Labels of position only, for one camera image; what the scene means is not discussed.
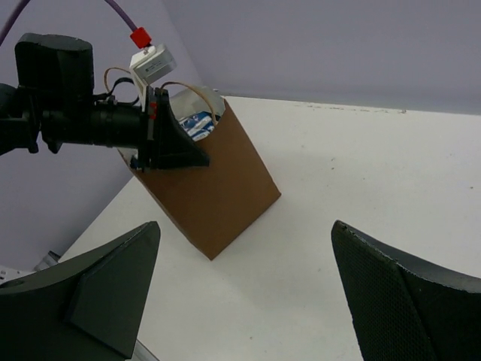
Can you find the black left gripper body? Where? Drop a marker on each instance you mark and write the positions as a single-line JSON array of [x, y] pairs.
[[124, 124]]

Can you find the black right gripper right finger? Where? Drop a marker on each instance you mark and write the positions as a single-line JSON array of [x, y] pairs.
[[404, 307]]

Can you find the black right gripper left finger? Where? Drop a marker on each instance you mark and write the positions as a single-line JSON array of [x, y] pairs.
[[87, 307]]

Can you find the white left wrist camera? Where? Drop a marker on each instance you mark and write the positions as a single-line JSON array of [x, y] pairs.
[[150, 65]]

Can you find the blue white snack bag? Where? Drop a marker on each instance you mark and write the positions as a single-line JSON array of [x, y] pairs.
[[197, 126]]

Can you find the brown paper bag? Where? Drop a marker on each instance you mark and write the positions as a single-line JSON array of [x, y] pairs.
[[212, 205]]

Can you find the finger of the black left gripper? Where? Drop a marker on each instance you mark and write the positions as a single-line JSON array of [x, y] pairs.
[[173, 148]]

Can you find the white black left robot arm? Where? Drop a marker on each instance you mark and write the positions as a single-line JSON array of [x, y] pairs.
[[55, 101]]

